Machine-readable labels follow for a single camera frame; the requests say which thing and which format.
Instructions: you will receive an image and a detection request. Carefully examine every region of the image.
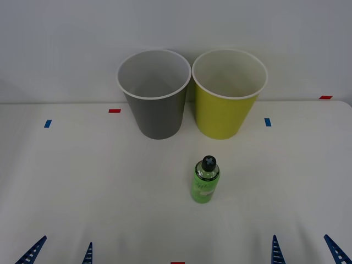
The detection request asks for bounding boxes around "yellow-green plastic waste bin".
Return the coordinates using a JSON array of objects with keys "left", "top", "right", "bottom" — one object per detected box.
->
[{"left": 191, "top": 48, "right": 269, "bottom": 140}]

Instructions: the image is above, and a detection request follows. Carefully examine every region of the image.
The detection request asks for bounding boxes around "green label plastic bottle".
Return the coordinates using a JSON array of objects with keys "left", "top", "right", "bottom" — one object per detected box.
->
[{"left": 190, "top": 155, "right": 221, "bottom": 205}]

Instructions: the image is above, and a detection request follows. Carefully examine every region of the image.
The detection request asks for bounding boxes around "grey plastic waste bin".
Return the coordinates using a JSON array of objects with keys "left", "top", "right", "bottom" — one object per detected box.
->
[{"left": 116, "top": 49, "right": 192, "bottom": 140}]

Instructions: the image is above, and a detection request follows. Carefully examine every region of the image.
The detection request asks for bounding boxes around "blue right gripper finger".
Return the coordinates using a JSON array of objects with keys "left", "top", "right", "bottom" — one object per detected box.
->
[
  {"left": 270, "top": 234, "right": 287, "bottom": 264},
  {"left": 323, "top": 234, "right": 352, "bottom": 264}
]

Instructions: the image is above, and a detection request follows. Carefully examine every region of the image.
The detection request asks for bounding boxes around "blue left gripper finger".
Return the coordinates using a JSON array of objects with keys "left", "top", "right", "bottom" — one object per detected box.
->
[
  {"left": 14, "top": 235, "right": 48, "bottom": 264},
  {"left": 80, "top": 241, "right": 94, "bottom": 264}
]

